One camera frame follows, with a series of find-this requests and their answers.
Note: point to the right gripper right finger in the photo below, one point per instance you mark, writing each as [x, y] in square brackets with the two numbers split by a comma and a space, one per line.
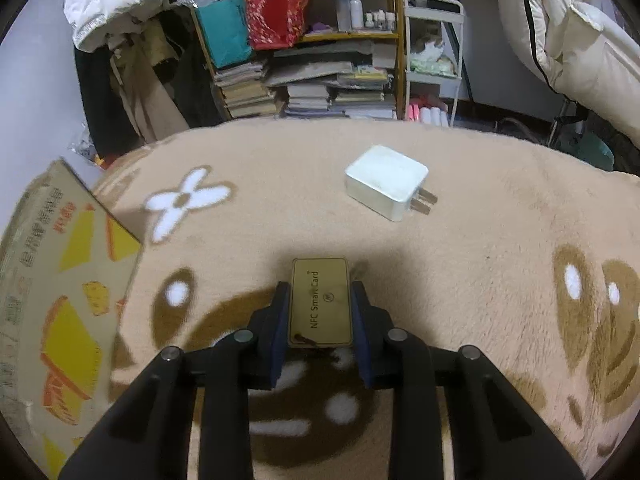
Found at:
[495, 433]

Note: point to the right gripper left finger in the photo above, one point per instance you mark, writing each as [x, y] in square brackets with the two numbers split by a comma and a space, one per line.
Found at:
[145, 434]

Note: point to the brown cardboard box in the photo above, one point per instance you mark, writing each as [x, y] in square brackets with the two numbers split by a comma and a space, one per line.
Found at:
[66, 266]

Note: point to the gold NFC smart card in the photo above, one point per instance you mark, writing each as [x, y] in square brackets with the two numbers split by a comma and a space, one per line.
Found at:
[320, 315]

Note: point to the white square charger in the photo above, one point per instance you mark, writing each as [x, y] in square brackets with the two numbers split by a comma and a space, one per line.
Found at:
[389, 183]

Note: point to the beige patterned plush blanket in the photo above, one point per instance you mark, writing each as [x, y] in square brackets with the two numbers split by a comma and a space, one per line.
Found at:
[529, 254]

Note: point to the snack bag on floor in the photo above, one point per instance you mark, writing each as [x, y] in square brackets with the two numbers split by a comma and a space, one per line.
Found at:
[82, 145]

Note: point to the black hanging coat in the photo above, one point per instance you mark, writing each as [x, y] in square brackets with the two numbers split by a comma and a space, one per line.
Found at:
[109, 126]

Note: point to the stack of books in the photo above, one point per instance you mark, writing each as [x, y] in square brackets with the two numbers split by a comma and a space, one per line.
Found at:
[350, 78]

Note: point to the white rolling cart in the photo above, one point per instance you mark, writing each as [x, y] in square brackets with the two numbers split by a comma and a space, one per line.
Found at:
[434, 60]

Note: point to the wooden bookshelf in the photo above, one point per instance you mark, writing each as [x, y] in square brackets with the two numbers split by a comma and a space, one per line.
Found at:
[397, 36]

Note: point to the teal bag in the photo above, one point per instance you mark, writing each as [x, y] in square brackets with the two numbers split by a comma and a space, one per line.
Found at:
[224, 28]

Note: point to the red patterned gift bag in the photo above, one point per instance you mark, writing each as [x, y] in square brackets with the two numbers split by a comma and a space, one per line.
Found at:
[275, 24]

